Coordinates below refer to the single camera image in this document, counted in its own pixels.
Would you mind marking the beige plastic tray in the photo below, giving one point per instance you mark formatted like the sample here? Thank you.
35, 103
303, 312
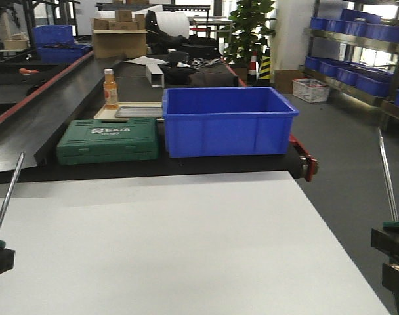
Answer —
105, 114

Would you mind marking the large blue plastic bin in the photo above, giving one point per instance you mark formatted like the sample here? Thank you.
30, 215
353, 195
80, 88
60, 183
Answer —
226, 121

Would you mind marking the green SATA tool case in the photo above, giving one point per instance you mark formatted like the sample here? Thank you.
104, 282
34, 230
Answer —
93, 141

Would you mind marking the brown cardboard box on floor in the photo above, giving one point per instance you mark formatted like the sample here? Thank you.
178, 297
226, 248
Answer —
283, 80

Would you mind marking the black yellow traffic cone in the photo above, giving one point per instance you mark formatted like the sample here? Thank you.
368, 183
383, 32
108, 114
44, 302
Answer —
265, 68

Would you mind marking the orange handled tool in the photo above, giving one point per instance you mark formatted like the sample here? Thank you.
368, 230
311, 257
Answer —
26, 71

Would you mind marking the red conveyor end bracket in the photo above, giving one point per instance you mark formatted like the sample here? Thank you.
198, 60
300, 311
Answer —
309, 164

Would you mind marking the small grey metal tray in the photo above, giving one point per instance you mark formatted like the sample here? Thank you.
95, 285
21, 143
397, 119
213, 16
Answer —
126, 112

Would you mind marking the white plastic crate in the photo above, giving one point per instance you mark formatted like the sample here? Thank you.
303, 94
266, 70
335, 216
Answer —
310, 90

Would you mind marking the white square metal tube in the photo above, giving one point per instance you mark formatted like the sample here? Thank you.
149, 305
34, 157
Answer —
155, 75

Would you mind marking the orange drink bottle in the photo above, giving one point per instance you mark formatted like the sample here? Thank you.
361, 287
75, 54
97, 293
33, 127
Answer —
110, 89

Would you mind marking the blue bin stacked behind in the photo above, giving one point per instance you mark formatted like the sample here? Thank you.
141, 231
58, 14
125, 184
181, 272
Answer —
53, 34

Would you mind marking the black cloth pile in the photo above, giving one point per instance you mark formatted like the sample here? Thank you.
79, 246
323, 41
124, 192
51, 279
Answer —
216, 76

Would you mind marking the red white traffic cone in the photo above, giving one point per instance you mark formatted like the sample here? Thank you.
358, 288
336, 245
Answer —
252, 69

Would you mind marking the large cardboard box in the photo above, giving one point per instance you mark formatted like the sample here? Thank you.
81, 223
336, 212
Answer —
111, 43

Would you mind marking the green-handled screwdriver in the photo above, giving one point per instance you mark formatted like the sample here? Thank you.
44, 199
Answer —
394, 223
10, 190

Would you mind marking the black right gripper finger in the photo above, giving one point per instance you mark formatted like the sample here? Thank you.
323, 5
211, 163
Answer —
386, 240

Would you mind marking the green potted plant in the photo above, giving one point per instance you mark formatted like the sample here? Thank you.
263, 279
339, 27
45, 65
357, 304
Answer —
250, 30

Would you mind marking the blue bin on conveyor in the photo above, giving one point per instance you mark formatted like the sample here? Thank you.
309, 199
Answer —
56, 55

